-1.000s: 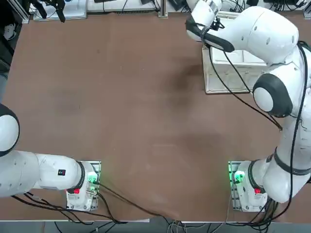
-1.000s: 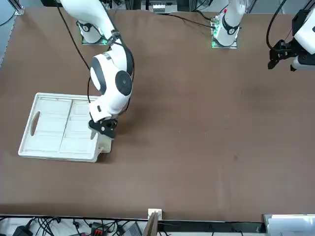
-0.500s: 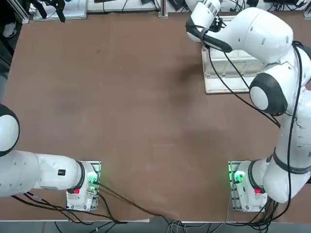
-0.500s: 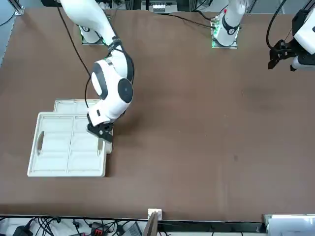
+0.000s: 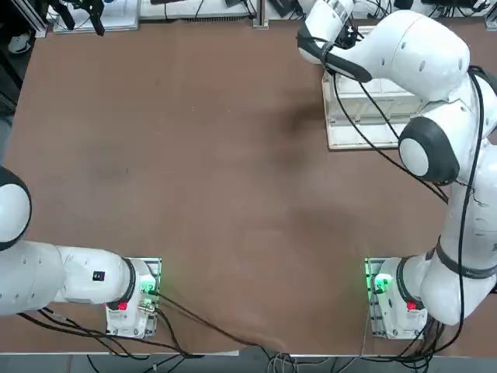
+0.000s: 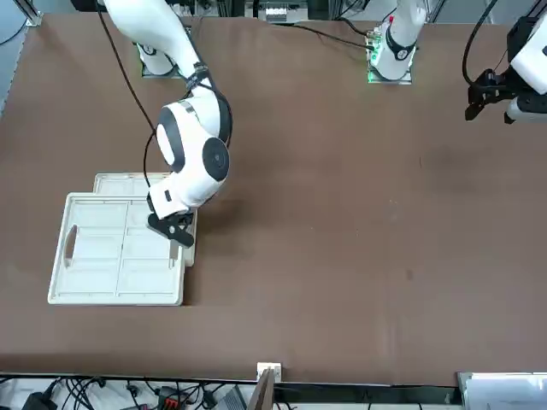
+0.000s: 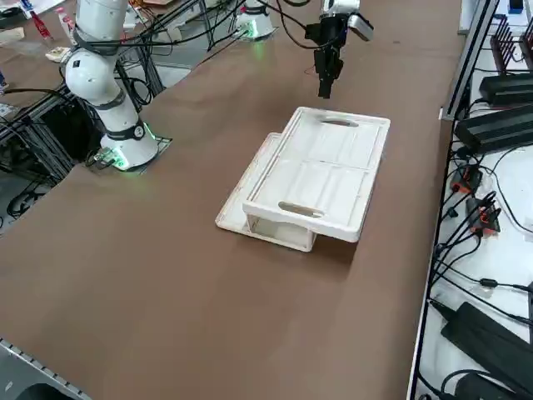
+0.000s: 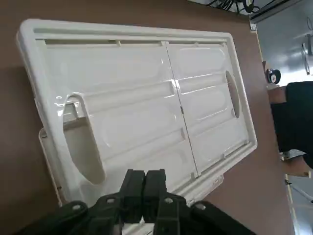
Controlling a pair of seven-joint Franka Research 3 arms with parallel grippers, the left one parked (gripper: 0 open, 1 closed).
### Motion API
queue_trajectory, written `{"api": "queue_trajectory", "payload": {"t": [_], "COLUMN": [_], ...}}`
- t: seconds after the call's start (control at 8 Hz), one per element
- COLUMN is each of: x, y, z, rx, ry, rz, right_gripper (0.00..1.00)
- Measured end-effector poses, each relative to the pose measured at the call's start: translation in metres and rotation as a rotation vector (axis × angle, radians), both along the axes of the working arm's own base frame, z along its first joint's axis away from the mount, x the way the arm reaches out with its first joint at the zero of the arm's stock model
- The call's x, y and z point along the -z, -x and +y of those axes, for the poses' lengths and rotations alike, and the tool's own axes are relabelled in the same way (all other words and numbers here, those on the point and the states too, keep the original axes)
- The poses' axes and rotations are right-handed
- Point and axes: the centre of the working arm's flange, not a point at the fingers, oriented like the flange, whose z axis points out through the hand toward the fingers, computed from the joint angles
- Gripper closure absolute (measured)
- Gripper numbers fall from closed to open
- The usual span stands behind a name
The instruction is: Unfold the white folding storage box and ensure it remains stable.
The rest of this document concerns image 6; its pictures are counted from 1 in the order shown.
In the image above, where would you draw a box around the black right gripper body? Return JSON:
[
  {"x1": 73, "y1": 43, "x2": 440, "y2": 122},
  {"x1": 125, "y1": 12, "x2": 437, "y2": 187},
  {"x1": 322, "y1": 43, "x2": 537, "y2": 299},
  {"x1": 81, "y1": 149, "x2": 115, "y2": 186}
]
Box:
[{"x1": 146, "y1": 212, "x2": 193, "y2": 234}]

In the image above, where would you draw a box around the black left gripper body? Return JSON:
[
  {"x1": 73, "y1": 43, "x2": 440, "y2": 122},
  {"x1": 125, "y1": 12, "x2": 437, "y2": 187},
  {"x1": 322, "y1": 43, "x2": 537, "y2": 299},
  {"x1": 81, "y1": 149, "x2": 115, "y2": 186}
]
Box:
[{"x1": 485, "y1": 70, "x2": 517, "y2": 104}]

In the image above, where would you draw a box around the white folding storage box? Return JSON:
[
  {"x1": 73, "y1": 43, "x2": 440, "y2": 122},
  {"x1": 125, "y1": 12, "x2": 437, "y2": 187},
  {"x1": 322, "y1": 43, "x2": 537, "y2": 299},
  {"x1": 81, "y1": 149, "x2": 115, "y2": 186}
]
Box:
[{"x1": 46, "y1": 171, "x2": 199, "y2": 308}]

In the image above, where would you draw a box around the red black power strip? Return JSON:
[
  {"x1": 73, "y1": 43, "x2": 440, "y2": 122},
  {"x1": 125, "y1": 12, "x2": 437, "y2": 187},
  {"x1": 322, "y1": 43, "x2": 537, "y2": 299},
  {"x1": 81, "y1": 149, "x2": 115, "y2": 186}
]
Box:
[{"x1": 154, "y1": 385, "x2": 190, "y2": 407}]

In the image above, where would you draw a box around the white shelf board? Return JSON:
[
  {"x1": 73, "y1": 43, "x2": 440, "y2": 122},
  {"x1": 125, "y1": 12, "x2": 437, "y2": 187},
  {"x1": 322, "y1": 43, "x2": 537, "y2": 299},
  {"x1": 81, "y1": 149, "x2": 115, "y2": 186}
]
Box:
[{"x1": 0, "y1": 374, "x2": 461, "y2": 410}]

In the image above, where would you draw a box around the thin black cable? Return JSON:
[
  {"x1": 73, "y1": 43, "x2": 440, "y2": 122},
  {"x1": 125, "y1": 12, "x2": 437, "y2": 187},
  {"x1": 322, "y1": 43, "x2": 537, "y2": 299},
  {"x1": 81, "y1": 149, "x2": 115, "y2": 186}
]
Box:
[{"x1": 461, "y1": 0, "x2": 502, "y2": 86}]

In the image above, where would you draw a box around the thick black cable sleeve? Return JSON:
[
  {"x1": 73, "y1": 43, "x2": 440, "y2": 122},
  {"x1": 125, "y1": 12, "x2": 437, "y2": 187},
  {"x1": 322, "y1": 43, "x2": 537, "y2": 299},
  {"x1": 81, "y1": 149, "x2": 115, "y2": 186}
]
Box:
[{"x1": 183, "y1": 61, "x2": 235, "y2": 149}]

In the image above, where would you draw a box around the black cable with white tag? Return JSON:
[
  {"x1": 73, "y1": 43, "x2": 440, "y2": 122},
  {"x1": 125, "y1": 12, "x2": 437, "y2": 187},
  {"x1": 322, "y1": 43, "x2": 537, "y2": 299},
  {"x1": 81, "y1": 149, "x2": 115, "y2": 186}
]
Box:
[{"x1": 96, "y1": 0, "x2": 158, "y2": 189}]

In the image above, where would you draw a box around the aluminium profile post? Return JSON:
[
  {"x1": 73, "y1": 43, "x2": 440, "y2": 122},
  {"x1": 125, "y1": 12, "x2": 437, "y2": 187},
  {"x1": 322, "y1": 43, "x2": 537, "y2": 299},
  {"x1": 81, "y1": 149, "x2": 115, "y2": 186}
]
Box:
[{"x1": 250, "y1": 360, "x2": 284, "y2": 410}]

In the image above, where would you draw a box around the long black power cable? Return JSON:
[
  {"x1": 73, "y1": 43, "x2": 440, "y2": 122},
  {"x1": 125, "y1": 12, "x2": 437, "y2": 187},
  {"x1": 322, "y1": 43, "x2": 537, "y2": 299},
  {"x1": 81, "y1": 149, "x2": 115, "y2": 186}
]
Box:
[{"x1": 264, "y1": 19, "x2": 377, "y2": 49}]

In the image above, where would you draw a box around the aluminium frame rail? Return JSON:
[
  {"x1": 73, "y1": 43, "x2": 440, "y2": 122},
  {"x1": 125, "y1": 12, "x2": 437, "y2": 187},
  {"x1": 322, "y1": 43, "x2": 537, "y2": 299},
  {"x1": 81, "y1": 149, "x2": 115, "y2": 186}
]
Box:
[{"x1": 15, "y1": 0, "x2": 44, "y2": 27}]

